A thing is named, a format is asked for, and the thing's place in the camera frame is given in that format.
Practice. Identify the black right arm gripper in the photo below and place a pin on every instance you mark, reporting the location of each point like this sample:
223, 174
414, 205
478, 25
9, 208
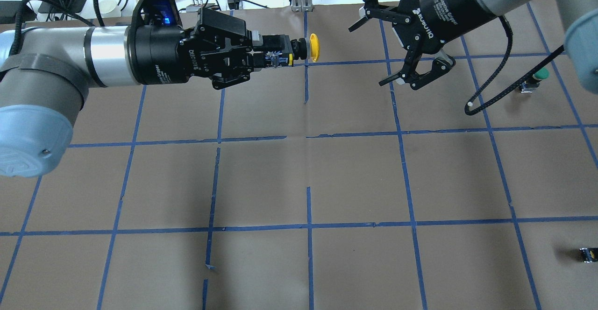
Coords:
441, 9

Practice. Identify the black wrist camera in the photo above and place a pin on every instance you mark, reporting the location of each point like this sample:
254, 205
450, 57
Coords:
157, 13

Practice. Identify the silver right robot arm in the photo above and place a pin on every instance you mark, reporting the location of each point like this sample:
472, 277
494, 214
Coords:
578, 22

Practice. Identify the green push button switch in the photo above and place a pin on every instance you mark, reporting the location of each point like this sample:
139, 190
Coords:
533, 82

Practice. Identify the yellow push button switch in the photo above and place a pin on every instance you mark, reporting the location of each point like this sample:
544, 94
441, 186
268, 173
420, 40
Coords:
279, 50

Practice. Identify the small black switch block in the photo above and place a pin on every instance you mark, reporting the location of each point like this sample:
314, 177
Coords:
589, 254

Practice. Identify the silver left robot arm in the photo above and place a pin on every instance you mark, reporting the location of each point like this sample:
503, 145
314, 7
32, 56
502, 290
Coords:
46, 73

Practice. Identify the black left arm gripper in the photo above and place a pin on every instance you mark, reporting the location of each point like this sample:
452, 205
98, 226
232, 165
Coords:
156, 57

